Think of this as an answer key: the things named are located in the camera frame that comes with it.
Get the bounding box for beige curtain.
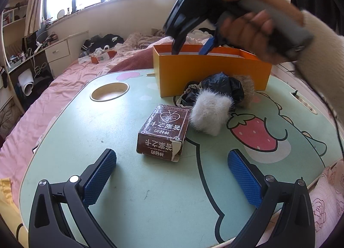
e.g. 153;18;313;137
24;0;53;36

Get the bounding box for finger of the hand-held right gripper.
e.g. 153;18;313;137
171;32;188;55
199;36;219;56

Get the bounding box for brown card box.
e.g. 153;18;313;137
136;104;192;163

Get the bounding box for white paper roll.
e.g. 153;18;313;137
17;69;35;96

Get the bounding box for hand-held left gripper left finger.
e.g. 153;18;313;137
28;148;117;248

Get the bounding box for green cartoon desktop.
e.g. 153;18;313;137
19;68;339;248

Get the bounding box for black lace-trimmed pouch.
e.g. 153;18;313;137
176;73;245;109

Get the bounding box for white drawer cabinet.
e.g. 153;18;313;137
44;31;89;77

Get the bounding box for cluttered side desk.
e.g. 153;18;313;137
4;32;54;98

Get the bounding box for black clothes pile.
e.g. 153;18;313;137
81;34;124;52

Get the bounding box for person's right hand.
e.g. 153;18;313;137
219;0;305;64

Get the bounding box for yellow cloth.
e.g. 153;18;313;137
0;178;29;248

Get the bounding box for pink fluffy blanket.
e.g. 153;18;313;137
115;32;175;56

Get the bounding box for person's right forearm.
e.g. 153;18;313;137
294;9;344;141

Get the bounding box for pink bedsheet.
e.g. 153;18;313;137
0;49;151;203

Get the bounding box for orange cardboard box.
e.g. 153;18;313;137
152;43;272;99

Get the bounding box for white fur cuff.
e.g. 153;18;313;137
190;89;234;136

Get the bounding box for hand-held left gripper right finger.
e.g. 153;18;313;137
227;149;315;248

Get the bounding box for pink floral blanket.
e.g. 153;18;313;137
309;159;344;248

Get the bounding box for small orange packet box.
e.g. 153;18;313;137
91;51;117;64

